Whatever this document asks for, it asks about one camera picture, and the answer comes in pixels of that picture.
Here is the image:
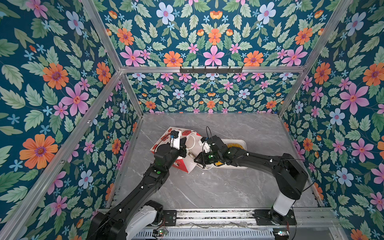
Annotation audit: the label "metal food tongs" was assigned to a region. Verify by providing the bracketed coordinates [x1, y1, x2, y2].
[188, 153, 197, 160]

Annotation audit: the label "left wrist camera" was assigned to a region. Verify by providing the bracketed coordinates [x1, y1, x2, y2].
[170, 130, 181, 150]

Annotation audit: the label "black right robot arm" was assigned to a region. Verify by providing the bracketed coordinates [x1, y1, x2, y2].
[192, 136, 309, 217]

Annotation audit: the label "white plastic tray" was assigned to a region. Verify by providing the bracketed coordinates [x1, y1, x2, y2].
[203, 137, 248, 170]

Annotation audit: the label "red white paper bag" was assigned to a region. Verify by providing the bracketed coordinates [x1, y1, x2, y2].
[150, 127, 210, 173]

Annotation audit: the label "large orange ring bread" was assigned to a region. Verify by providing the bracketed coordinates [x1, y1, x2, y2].
[227, 143, 244, 150]

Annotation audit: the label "black hook rail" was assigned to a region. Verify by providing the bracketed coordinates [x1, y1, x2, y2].
[179, 66, 243, 75]

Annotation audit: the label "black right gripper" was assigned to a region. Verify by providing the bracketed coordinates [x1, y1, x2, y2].
[192, 151, 222, 165]

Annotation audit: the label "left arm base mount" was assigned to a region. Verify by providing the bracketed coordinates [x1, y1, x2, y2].
[150, 210, 178, 227]

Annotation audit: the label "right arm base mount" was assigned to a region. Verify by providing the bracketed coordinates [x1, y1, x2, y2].
[253, 209, 297, 226]

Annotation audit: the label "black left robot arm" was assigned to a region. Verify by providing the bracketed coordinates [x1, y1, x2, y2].
[87, 138, 187, 240]

